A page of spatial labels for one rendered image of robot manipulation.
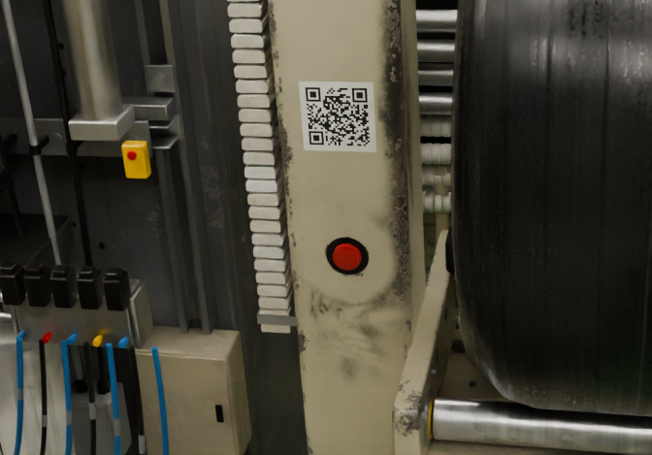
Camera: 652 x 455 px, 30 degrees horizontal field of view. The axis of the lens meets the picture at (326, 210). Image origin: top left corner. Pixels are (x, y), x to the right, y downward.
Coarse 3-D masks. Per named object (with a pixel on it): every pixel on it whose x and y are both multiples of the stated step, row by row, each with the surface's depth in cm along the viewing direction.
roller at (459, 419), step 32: (448, 416) 127; (480, 416) 126; (512, 416) 125; (544, 416) 125; (576, 416) 124; (608, 416) 124; (640, 416) 123; (576, 448) 125; (608, 448) 124; (640, 448) 123
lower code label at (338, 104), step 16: (304, 96) 121; (320, 96) 121; (336, 96) 120; (352, 96) 120; (368, 96) 120; (304, 112) 122; (320, 112) 122; (336, 112) 121; (352, 112) 121; (368, 112) 120; (304, 128) 123; (320, 128) 122; (336, 128) 122; (352, 128) 122; (368, 128) 121; (304, 144) 124; (320, 144) 123; (336, 144) 123; (352, 144) 122; (368, 144) 122
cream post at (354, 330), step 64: (320, 0) 116; (384, 0) 115; (320, 64) 119; (384, 64) 118; (384, 128) 121; (320, 192) 126; (384, 192) 124; (320, 256) 129; (384, 256) 128; (320, 320) 133; (384, 320) 131; (320, 384) 137; (384, 384) 135; (320, 448) 141; (384, 448) 139
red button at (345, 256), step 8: (336, 248) 128; (344, 248) 128; (352, 248) 128; (336, 256) 128; (344, 256) 128; (352, 256) 128; (360, 256) 128; (336, 264) 129; (344, 264) 129; (352, 264) 128
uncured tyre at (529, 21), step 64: (512, 0) 98; (576, 0) 97; (640, 0) 96; (512, 64) 97; (576, 64) 96; (640, 64) 95; (512, 128) 98; (576, 128) 96; (640, 128) 95; (512, 192) 99; (576, 192) 97; (640, 192) 96; (512, 256) 101; (576, 256) 99; (640, 256) 98; (512, 320) 104; (576, 320) 102; (640, 320) 101; (512, 384) 113; (576, 384) 110; (640, 384) 108
